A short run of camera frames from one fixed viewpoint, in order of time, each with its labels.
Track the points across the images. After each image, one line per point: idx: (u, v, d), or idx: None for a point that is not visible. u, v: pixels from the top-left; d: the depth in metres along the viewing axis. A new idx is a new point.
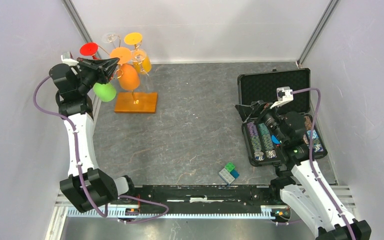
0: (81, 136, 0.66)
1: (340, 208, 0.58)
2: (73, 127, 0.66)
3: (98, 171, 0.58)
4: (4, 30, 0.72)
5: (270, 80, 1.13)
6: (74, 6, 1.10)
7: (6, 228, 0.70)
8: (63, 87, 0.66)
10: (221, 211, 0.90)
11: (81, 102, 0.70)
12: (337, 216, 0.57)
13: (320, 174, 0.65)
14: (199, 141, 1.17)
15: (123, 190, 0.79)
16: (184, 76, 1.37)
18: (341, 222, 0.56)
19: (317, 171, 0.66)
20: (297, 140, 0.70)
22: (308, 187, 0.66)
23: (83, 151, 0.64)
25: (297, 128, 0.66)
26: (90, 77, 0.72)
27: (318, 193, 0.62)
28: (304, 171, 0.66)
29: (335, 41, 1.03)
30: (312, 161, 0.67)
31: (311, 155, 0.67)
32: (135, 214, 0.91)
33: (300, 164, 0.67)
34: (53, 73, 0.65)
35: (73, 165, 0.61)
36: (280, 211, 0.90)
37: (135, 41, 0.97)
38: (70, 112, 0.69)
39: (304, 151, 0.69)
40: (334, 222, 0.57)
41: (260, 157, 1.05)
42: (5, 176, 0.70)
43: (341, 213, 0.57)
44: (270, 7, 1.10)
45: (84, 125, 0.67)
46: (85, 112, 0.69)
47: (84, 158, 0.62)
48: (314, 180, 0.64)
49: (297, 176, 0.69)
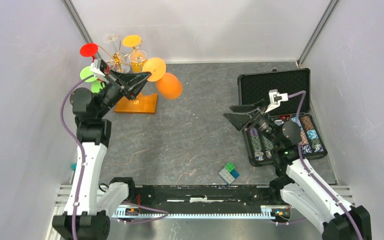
0: (88, 171, 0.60)
1: (336, 197, 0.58)
2: (83, 158, 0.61)
3: (91, 217, 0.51)
4: (4, 30, 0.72)
5: (270, 80, 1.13)
6: (74, 6, 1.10)
7: (6, 228, 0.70)
8: (83, 116, 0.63)
10: (221, 211, 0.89)
11: (99, 129, 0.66)
12: (334, 205, 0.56)
13: (312, 170, 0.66)
14: (199, 141, 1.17)
15: (123, 196, 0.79)
16: (184, 76, 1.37)
18: (339, 210, 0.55)
19: (309, 167, 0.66)
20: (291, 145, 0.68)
22: (304, 185, 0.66)
23: (84, 190, 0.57)
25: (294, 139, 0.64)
26: (113, 97, 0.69)
27: (313, 188, 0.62)
28: (296, 169, 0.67)
29: (335, 42, 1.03)
30: (302, 159, 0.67)
31: (301, 155, 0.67)
32: (134, 214, 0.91)
33: (291, 164, 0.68)
34: (73, 102, 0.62)
35: (70, 203, 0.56)
36: (280, 211, 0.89)
37: (134, 43, 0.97)
38: (86, 138, 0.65)
39: (295, 153, 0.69)
40: (332, 211, 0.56)
41: (260, 157, 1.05)
42: (6, 176, 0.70)
43: (338, 202, 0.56)
44: (271, 7, 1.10)
45: (94, 158, 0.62)
46: (100, 143, 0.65)
47: (82, 199, 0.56)
48: (307, 176, 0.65)
49: (292, 176, 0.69)
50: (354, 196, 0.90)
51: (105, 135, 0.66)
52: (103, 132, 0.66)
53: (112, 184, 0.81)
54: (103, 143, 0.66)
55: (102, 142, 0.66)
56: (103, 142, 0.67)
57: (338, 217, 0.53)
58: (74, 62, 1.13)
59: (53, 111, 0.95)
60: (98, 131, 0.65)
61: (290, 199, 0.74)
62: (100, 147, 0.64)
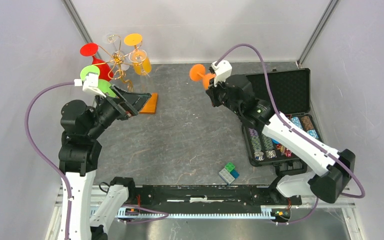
0: (75, 205, 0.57)
1: (324, 148, 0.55)
2: (68, 191, 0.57)
3: None
4: (4, 30, 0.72)
5: (270, 80, 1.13)
6: (74, 6, 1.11)
7: (6, 227, 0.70)
8: (69, 131, 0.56)
10: (221, 211, 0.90)
11: (84, 154, 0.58)
12: (324, 157, 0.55)
13: (292, 124, 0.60)
14: (199, 141, 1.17)
15: (123, 200, 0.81)
16: (184, 76, 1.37)
18: (330, 161, 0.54)
19: (288, 122, 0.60)
20: (252, 102, 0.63)
22: (284, 141, 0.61)
23: (74, 224, 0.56)
25: (243, 86, 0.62)
26: (110, 115, 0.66)
27: (294, 144, 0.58)
28: (276, 128, 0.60)
29: (335, 41, 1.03)
30: (279, 114, 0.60)
31: (276, 110, 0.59)
32: (134, 214, 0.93)
33: (269, 123, 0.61)
34: (64, 113, 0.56)
35: (61, 237, 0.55)
36: (280, 211, 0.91)
37: (135, 41, 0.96)
38: (71, 165, 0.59)
39: (268, 110, 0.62)
40: (324, 164, 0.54)
41: (260, 157, 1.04)
42: (5, 176, 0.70)
43: (327, 152, 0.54)
44: (271, 6, 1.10)
45: (81, 191, 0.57)
46: (86, 174, 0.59)
47: (72, 234, 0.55)
48: (288, 132, 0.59)
49: (269, 135, 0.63)
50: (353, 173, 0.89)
51: (91, 160, 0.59)
52: (88, 158, 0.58)
53: (112, 187, 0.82)
54: (91, 168, 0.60)
55: (88, 171, 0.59)
56: (91, 168, 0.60)
57: (333, 169, 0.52)
58: (74, 62, 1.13)
59: (52, 111, 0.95)
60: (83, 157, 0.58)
61: (282, 185, 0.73)
62: (87, 177, 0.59)
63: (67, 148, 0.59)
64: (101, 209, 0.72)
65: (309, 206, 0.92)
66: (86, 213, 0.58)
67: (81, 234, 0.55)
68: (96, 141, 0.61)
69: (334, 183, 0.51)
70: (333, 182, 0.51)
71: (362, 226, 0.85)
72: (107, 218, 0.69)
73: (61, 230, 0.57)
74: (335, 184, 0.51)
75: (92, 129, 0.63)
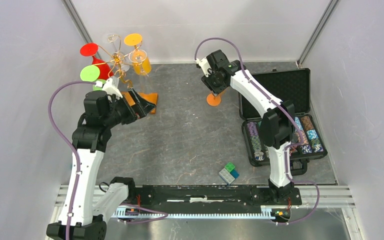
0: (82, 180, 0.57)
1: (269, 97, 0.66)
2: (78, 166, 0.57)
3: (85, 231, 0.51)
4: (4, 30, 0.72)
5: (270, 81, 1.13)
6: (74, 6, 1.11)
7: (6, 227, 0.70)
8: (87, 112, 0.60)
10: (221, 211, 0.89)
11: (95, 134, 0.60)
12: (268, 103, 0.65)
13: (251, 77, 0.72)
14: (199, 141, 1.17)
15: (123, 196, 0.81)
16: (184, 76, 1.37)
18: (271, 106, 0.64)
19: (249, 76, 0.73)
20: (226, 63, 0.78)
22: (245, 93, 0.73)
23: (79, 200, 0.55)
25: (216, 52, 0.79)
26: (122, 113, 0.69)
27: (250, 91, 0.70)
28: (238, 79, 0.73)
29: (335, 41, 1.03)
30: (243, 69, 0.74)
31: (242, 65, 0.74)
32: (134, 214, 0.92)
33: (234, 75, 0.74)
34: (88, 95, 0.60)
35: (64, 212, 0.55)
36: (280, 211, 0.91)
37: (135, 41, 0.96)
38: (83, 144, 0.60)
39: (237, 66, 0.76)
40: (265, 108, 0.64)
41: (260, 157, 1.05)
42: (5, 176, 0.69)
43: (270, 99, 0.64)
44: (271, 6, 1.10)
45: (89, 167, 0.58)
46: (95, 150, 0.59)
47: (76, 209, 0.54)
48: (247, 83, 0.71)
49: (236, 88, 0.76)
50: (327, 154, 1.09)
51: (101, 141, 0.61)
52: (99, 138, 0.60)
53: (112, 185, 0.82)
54: (100, 148, 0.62)
55: (98, 149, 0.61)
56: (100, 148, 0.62)
57: (270, 111, 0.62)
58: (73, 62, 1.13)
59: (52, 111, 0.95)
60: (94, 137, 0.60)
61: (270, 174, 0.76)
62: (97, 154, 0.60)
63: (80, 129, 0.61)
64: (101, 201, 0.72)
65: (308, 206, 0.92)
66: (90, 192, 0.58)
67: (84, 210, 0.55)
68: (108, 127, 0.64)
69: (269, 121, 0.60)
70: (268, 120, 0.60)
71: (362, 226, 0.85)
72: (107, 209, 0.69)
73: (65, 205, 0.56)
74: (269, 122, 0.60)
75: (108, 118, 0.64)
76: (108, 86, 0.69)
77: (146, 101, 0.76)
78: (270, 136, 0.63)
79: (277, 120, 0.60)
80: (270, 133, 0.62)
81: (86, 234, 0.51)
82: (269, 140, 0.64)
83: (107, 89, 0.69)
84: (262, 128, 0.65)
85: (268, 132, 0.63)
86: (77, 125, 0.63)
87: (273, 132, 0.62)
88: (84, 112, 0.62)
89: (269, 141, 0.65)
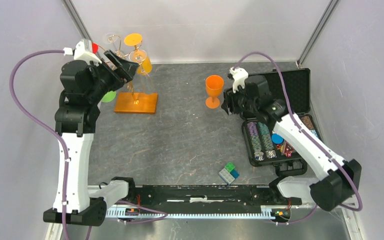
0: (73, 166, 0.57)
1: (329, 153, 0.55)
2: (66, 153, 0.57)
3: (82, 216, 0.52)
4: (4, 31, 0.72)
5: (271, 80, 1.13)
6: (74, 6, 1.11)
7: (6, 227, 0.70)
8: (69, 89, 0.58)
10: (221, 211, 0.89)
11: (80, 115, 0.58)
12: (327, 162, 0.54)
13: (303, 126, 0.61)
14: (199, 141, 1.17)
15: (122, 192, 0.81)
16: (184, 76, 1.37)
18: (332, 166, 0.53)
19: (299, 123, 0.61)
20: (269, 99, 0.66)
22: (294, 142, 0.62)
23: (72, 186, 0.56)
25: (260, 83, 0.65)
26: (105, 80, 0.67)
27: (302, 143, 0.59)
28: (287, 127, 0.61)
29: (335, 41, 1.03)
30: (292, 115, 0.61)
31: (290, 110, 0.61)
32: (134, 214, 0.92)
33: (281, 121, 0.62)
34: (64, 69, 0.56)
35: (58, 199, 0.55)
36: (280, 211, 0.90)
37: (135, 41, 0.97)
38: (67, 126, 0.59)
39: (284, 110, 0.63)
40: (325, 168, 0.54)
41: (260, 157, 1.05)
42: (5, 175, 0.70)
43: (331, 158, 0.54)
44: (270, 6, 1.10)
45: (78, 152, 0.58)
46: (83, 134, 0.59)
47: (70, 197, 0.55)
48: (298, 132, 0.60)
49: (281, 134, 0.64)
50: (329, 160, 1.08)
51: (88, 122, 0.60)
52: (85, 119, 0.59)
53: (113, 181, 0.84)
54: (88, 130, 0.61)
55: (85, 132, 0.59)
56: (88, 130, 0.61)
57: (332, 174, 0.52)
58: None
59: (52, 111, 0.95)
60: (80, 118, 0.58)
61: (283, 182, 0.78)
62: (85, 138, 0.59)
63: (64, 109, 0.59)
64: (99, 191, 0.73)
65: (309, 206, 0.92)
66: (82, 177, 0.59)
67: (79, 196, 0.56)
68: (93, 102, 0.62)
69: (332, 187, 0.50)
70: (331, 186, 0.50)
71: (362, 226, 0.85)
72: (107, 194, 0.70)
73: (58, 192, 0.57)
74: (332, 188, 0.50)
75: (93, 92, 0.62)
76: (82, 51, 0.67)
77: (129, 63, 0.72)
78: (328, 200, 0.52)
79: (341, 186, 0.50)
80: (331, 199, 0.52)
81: (84, 220, 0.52)
82: (325, 204, 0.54)
83: (81, 56, 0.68)
84: (317, 191, 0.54)
85: (326, 198, 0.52)
86: (60, 104, 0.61)
87: (334, 199, 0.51)
88: (65, 90, 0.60)
89: (327, 206, 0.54)
